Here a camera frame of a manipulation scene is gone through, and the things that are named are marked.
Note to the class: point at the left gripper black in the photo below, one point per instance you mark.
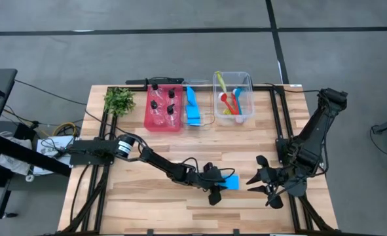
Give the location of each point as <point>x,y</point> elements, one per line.
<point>208,178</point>

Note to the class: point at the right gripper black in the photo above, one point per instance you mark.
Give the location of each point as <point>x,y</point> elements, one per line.
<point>289,178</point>

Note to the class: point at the blue sponge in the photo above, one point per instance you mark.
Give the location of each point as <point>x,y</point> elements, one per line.
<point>193,110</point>
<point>191,96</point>
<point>194,122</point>
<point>233,182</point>

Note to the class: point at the clear plastic pump bottle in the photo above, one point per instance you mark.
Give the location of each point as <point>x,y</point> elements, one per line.
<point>154,105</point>
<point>170,109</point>
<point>171,93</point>
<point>154,86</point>

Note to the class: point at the red plastic kitchen utensil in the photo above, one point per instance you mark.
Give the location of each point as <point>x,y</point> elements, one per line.
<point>224,97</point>

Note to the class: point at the red plastic spoon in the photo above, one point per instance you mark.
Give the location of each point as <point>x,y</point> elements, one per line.
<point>233,98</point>

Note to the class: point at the lime green dish wand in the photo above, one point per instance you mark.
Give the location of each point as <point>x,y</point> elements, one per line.
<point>221,81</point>

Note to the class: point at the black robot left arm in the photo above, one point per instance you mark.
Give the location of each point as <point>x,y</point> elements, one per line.
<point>160,162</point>

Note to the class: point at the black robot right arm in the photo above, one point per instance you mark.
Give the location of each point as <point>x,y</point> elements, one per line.
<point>314,137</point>

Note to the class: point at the small clear organizer bin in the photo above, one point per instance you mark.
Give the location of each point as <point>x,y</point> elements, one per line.
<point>208,105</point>

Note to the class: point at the pink plastic bin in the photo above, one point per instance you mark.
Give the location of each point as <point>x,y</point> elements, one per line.
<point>149,126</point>

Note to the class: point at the large clear plastic bin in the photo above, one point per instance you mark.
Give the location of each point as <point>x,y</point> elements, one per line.
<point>247,98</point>

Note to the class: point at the black power strip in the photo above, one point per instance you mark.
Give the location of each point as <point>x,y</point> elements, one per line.
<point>163,80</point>

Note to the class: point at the green plant in white pot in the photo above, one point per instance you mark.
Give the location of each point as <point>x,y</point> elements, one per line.
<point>119,101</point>

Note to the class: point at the white paper sheet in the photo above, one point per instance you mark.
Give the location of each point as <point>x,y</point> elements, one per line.
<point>54,144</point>

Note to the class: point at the white tape roll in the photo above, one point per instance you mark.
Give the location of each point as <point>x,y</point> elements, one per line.
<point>29,178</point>

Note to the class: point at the white plastic bag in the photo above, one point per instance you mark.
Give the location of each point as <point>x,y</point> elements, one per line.
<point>13,160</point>

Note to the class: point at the black aluminium rig frame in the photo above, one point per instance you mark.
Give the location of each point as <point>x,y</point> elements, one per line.
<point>291,209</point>

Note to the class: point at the black table edge bracket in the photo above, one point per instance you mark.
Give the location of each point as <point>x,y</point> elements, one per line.
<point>235,231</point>
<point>150,231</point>

